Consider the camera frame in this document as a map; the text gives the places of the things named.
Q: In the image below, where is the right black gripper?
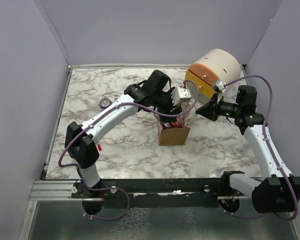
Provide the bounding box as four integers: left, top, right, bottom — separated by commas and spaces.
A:
196, 93, 241, 122

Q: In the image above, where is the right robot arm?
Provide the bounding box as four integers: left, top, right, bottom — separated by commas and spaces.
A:
196, 85, 300, 214

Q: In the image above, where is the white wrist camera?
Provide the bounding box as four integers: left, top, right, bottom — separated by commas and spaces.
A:
212, 79, 226, 102
171, 86, 192, 106

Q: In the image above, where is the metal front plate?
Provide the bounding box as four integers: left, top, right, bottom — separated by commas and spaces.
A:
19, 179, 300, 240

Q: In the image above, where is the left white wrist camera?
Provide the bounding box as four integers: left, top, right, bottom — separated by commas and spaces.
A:
171, 86, 192, 106

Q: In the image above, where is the brown canvas tote bag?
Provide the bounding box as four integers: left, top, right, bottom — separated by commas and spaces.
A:
152, 99, 201, 147

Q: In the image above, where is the round drawer cabinet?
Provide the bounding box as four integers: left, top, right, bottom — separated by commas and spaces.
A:
185, 49, 241, 104

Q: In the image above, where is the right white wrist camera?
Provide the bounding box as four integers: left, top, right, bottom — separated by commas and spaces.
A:
212, 79, 226, 102

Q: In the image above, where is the purple cable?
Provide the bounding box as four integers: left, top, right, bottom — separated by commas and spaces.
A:
58, 79, 200, 191
218, 74, 299, 221

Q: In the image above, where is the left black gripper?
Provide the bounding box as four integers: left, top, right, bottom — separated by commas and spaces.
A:
152, 87, 183, 123

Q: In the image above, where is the purple can by cola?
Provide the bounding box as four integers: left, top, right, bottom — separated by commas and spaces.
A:
99, 98, 112, 111

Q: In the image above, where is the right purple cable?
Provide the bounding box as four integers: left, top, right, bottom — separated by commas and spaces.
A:
218, 74, 299, 221

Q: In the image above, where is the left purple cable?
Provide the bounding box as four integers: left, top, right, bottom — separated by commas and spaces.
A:
58, 79, 200, 191

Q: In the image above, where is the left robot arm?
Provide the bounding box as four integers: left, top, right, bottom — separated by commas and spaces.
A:
64, 70, 188, 198

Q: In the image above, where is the red cola can front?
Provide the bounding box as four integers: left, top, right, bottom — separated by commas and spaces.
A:
163, 116, 185, 129

